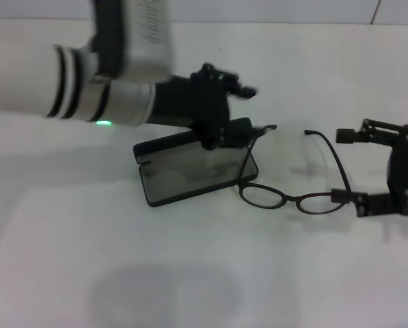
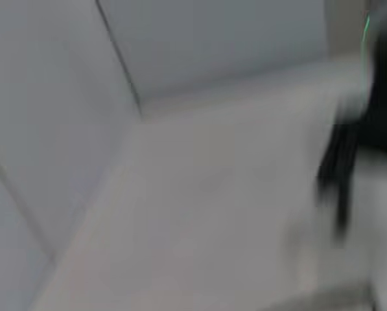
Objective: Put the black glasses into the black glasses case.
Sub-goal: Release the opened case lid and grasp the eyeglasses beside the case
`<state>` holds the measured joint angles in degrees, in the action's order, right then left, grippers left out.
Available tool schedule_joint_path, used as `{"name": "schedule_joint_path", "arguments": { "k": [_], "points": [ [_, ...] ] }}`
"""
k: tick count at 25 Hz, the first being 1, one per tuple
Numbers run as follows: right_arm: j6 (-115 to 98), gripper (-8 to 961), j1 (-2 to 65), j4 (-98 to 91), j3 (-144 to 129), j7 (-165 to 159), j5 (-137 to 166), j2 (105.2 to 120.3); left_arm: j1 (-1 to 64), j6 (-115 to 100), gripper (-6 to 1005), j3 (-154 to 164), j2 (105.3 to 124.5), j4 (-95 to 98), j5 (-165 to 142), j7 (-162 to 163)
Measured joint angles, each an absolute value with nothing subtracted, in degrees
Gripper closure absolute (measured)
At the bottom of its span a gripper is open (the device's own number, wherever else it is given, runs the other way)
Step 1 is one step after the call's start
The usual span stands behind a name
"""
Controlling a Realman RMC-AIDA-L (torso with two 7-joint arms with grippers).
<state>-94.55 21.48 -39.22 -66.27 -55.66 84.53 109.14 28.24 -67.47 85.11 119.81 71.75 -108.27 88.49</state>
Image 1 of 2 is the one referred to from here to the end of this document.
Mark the black glasses case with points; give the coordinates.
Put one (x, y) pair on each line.
(190, 184)

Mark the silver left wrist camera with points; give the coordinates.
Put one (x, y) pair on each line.
(138, 30)

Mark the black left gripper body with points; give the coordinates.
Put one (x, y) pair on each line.
(197, 102)

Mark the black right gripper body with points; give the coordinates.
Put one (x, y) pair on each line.
(407, 171)

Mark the black glasses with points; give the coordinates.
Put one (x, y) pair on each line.
(292, 198)

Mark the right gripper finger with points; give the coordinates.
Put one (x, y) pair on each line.
(374, 203)
(381, 131)

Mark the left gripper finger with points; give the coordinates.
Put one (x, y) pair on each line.
(238, 136)
(243, 90)

